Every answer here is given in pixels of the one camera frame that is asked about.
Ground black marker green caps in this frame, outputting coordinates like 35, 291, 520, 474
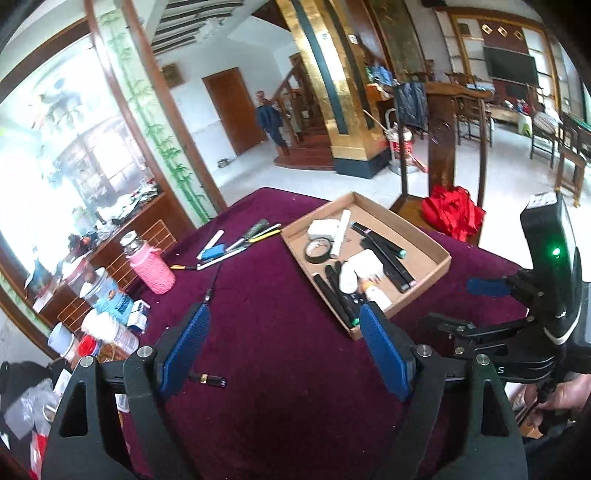
352, 222, 407, 259

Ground white tube pen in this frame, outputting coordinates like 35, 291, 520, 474
329, 209, 352, 259

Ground white mop bucket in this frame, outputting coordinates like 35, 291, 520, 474
385, 108, 419, 176

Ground blue eraser block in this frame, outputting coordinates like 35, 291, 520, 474
199, 244, 225, 262

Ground white glue bottle orange cap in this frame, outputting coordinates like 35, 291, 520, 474
360, 279, 392, 312

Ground maroon velvet tablecloth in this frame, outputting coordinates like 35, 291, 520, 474
117, 186, 530, 480

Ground pink sleeved bottle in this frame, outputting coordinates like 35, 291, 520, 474
120, 231, 176, 295

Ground black marker teal cap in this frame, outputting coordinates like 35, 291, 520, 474
325, 265, 360, 328

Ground white charger block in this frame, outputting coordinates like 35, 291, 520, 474
307, 218, 341, 242

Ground white ruler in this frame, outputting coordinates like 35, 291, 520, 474
197, 229, 224, 260

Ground red cloth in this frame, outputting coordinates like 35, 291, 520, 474
421, 185, 486, 243

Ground yellow utility knife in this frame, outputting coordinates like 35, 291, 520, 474
247, 223, 281, 244

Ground wooden chair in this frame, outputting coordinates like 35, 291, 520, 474
391, 82, 493, 245

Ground black tape roll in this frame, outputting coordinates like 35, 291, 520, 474
304, 237, 332, 264

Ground long black marker white cap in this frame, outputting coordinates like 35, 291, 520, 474
361, 238, 416, 293

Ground cardboard tray box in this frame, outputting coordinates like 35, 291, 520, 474
280, 192, 452, 341

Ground person's right hand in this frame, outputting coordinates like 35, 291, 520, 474
509, 374, 591, 427

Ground black jacket on chair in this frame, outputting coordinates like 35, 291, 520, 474
394, 82, 429, 131

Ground person in blue jacket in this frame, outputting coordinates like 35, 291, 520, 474
256, 90, 288, 157

